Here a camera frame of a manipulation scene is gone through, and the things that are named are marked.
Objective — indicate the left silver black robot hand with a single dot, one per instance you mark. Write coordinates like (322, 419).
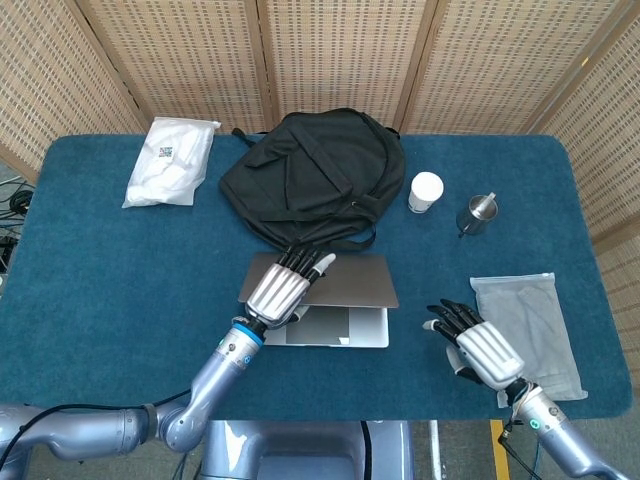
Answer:
(277, 295)

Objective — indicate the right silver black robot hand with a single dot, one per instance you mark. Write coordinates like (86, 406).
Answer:
(487, 352)

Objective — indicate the silver laptop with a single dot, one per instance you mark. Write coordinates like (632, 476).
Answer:
(355, 285)

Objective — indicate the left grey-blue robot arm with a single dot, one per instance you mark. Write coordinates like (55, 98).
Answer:
(215, 380)

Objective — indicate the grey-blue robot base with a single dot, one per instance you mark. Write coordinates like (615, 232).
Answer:
(300, 450)

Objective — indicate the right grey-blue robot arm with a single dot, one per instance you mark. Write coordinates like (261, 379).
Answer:
(565, 435)

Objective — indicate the grey clothing in zip bag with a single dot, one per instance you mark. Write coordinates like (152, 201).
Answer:
(530, 310)

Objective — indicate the yellow floor tape strip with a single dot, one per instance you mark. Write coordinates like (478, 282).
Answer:
(500, 450)

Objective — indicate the black backpack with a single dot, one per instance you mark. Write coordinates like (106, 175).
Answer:
(315, 175)

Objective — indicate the blue felt table cover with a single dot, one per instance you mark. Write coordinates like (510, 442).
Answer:
(150, 280)

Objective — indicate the stainless steel cup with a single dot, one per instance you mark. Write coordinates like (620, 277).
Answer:
(472, 222)

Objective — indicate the silver utensil in steel cup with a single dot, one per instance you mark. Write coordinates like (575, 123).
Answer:
(488, 200)

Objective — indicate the white clothing in plastic bag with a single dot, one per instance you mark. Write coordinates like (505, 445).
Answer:
(170, 165)

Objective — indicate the white paper cup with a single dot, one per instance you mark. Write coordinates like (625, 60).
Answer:
(425, 192)

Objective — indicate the woven bamboo folding screen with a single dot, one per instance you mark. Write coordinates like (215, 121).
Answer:
(340, 60)

